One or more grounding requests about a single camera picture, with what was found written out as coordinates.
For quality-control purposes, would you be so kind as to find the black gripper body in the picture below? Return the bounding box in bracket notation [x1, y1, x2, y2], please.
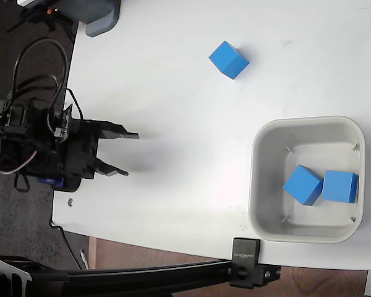
[67, 118, 100, 181]

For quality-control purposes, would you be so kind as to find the blue cube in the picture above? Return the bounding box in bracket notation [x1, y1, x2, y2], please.
[208, 40, 250, 80]
[281, 165, 325, 206]
[322, 170, 360, 204]

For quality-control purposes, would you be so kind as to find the black six-joint robot arm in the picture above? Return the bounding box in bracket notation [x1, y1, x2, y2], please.
[0, 98, 82, 192]

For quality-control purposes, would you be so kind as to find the white square tray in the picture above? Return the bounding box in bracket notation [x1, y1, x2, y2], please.
[248, 115, 366, 244]

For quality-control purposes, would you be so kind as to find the gray-blue stand base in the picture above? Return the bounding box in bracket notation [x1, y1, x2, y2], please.
[53, 0, 122, 38]

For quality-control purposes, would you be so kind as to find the dark device with orange light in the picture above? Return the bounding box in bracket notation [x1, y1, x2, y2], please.
[6, 4, 77, 41]

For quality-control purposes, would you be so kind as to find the black table clamp with print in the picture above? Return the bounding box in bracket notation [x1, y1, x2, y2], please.
[228, 237, 281, 289]

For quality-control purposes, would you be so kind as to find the gripper camera circuit board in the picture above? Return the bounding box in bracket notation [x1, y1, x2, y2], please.
[53, 104, 74, 144]

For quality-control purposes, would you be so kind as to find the thin black cable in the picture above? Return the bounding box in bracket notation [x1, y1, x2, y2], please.
[64, 88, 85, 121]

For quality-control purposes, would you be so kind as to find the black cable under table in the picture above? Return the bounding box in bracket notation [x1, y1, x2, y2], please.
[50, 220, 82, 270]

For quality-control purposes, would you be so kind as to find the thick black camera cable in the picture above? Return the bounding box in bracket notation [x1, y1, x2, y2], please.
[12, 37, 70, 131]

